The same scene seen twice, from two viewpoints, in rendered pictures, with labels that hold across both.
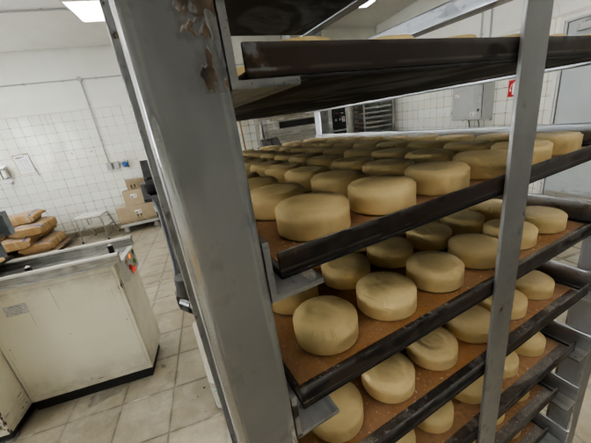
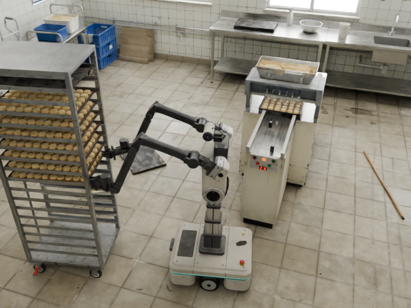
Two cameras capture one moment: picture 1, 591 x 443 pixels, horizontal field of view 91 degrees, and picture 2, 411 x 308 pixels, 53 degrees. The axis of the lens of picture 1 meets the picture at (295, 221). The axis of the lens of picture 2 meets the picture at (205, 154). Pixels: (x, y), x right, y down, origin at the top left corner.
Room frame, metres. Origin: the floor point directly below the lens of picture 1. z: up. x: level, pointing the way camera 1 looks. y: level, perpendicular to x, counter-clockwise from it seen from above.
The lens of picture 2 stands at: (2.73, -1.66, 2.78)
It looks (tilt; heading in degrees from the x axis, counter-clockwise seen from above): 34 degrees down; 121
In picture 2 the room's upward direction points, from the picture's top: 1 degrees clockwise
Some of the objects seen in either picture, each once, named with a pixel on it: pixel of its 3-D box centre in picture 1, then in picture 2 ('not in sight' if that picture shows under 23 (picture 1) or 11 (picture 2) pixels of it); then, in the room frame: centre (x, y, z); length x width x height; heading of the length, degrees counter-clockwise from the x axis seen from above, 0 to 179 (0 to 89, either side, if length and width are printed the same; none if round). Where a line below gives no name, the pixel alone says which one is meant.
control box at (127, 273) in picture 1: (128, 263); (263, 162); (1.69, 1.08, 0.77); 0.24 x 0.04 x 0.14; 13
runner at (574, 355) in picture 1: (398, 262); (42, 159); (0.58, -0.22, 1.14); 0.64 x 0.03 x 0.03; 25
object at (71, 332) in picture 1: (83, 321); (268, 169); (1.60, 1.43, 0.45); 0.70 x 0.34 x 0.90; 103
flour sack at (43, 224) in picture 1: (34, 226); not in sight; (4.42, 4.04, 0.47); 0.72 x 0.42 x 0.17; 19
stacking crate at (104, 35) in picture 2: not in sight; (96, 34); (-2.45, 3.39, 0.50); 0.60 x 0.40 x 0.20; 106
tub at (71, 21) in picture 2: not in sight; (62, 23); (-2.36, 2.62, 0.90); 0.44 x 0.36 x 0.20; 23
